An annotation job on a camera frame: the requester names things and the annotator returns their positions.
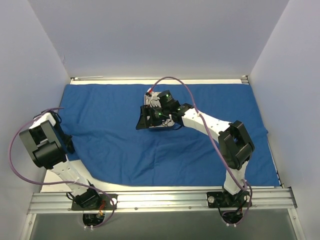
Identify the blue surgical cloth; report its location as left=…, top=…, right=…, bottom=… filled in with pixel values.
left=59, top=84, right=279, bottom=187

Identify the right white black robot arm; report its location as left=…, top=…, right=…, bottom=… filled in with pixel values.
left=135, top=89, right=255, bottom=207

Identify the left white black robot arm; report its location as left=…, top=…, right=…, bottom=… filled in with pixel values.
left=19, top=110, right=102, bottom=210

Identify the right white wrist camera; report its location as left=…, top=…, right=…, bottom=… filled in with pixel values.
left=144, top=87, right=163, bottom=107

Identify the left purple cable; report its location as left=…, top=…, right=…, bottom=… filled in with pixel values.
left=8, top=107, right=118, bottom=228

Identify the purple cable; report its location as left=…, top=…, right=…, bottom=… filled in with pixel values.
left=8, top=107, right=118, bottom=228
left=147, top=76, right=253, bottom=226

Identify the back aluminium rail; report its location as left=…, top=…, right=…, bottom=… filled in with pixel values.
left=70, top=75, right=103, bottom=81

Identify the front aluminium rail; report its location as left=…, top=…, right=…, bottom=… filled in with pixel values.
left=27, top=188, right=298, bottom=214

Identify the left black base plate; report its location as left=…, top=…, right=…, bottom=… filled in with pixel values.
left=71, top=193, right=118, bottom=211

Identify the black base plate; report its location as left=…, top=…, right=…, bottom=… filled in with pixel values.
left=71, top=193, right=118, bottom=211
left=206, top=190, right=252, bottom=208

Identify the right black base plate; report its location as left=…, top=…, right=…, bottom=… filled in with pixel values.
left=206, top=190, right=252, bottom=208

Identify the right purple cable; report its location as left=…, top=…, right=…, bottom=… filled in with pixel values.
left=147, top=76, right=253, bottom=226

